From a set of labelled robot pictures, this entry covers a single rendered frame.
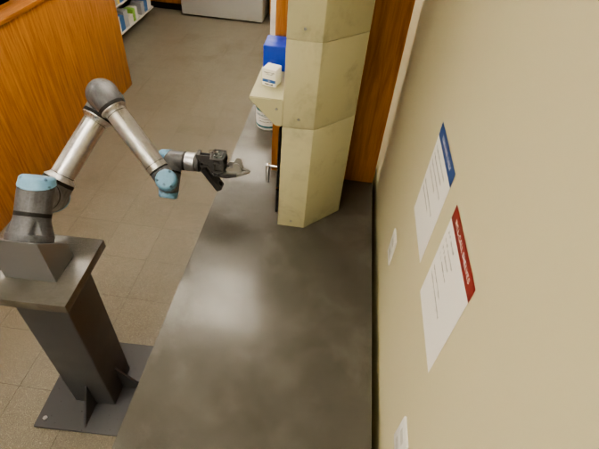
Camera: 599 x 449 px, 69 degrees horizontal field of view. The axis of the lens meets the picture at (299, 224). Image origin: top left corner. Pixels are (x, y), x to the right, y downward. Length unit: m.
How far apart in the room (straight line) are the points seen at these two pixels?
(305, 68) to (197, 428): 1.11
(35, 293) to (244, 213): 0.82
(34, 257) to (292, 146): 0.95
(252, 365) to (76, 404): 1.31
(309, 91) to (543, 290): 1.07
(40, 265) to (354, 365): 1.10
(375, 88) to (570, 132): 1.35
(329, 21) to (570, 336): 1.10
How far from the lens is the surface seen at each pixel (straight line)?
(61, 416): 2.56
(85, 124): 1.85
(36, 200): 1.70
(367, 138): 1.97
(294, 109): 1.50
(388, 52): 1.80
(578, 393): 0.51
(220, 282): 1.63
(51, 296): 1.74
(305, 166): 1.62
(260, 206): 1.91
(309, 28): 1.39
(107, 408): 2.51
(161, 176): 1.63
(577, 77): 0.60
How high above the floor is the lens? 2.21
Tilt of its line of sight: 44 degrees down
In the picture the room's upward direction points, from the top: 5 degrees clockwise
